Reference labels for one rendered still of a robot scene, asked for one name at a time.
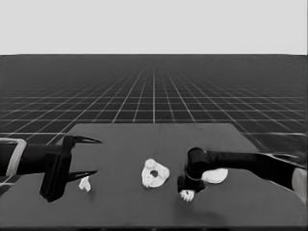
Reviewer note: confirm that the large thick white disc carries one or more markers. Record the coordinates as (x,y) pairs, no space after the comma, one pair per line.
(218,176)

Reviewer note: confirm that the small white T-shaped piece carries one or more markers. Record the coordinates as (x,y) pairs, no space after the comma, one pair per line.
(85,186)

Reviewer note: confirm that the white round carrier with pins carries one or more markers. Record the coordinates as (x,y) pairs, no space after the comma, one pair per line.
(159,182)

